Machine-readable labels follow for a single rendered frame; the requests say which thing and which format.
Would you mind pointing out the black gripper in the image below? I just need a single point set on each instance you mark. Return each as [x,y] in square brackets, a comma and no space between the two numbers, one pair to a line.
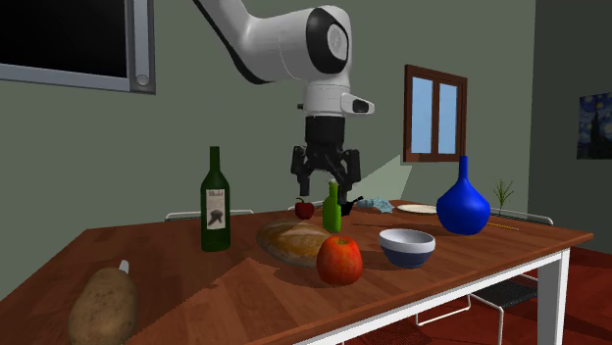
[325,136]

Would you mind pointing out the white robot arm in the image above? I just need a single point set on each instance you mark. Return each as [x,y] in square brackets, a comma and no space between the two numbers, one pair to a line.
[282,45]

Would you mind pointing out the small light green bottle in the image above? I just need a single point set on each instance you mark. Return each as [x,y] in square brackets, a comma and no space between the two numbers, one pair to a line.
[331,212]

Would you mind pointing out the small black pot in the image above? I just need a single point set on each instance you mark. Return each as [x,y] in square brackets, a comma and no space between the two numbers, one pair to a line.
[348,209]

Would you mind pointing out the red bell pepper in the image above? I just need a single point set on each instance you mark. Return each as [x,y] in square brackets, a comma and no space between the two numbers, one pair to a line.
[304,210]

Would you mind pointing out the light blue cloth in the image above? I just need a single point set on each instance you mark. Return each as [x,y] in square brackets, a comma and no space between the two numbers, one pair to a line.
[380,204]

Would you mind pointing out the brown bread loaf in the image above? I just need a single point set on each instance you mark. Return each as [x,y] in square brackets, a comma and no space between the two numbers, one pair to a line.
[291,241]

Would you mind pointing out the red apple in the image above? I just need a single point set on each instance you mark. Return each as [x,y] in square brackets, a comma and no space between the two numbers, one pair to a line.
[339,262]

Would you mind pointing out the white plate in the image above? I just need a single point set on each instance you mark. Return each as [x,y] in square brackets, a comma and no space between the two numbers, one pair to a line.
[416,209]

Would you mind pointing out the white and blue bowl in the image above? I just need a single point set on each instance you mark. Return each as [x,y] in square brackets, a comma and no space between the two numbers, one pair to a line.
[407,251]

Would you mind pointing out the brown framed window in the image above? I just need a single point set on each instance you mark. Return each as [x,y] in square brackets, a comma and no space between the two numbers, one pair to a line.
[434,114]

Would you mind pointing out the dark green wine bottle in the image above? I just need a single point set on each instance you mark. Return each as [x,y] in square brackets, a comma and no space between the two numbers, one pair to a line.
[215,224]

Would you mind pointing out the blue round vase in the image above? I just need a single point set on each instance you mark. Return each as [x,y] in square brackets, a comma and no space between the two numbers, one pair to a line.
[463,210]

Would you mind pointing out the wooden table with white legs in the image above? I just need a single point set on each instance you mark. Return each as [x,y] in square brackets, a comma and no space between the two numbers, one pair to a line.
[201,286]

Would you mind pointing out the small green plant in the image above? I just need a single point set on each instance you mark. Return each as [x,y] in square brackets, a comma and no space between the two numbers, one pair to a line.
[503,191]

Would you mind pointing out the yellow pencil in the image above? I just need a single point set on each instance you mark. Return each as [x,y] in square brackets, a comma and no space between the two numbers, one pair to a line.
[502,226]

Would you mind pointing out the small white object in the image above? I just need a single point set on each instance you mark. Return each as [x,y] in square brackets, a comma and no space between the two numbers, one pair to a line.
[124,266]

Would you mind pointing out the brown potato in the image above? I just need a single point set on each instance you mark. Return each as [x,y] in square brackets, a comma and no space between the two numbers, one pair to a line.
[103,308]

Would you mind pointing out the dark blue wall picture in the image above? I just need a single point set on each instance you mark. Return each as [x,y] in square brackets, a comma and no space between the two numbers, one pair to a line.
[595,126]

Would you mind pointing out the grey framed wall television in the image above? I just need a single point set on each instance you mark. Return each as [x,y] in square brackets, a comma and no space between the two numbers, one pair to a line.
[62,36]

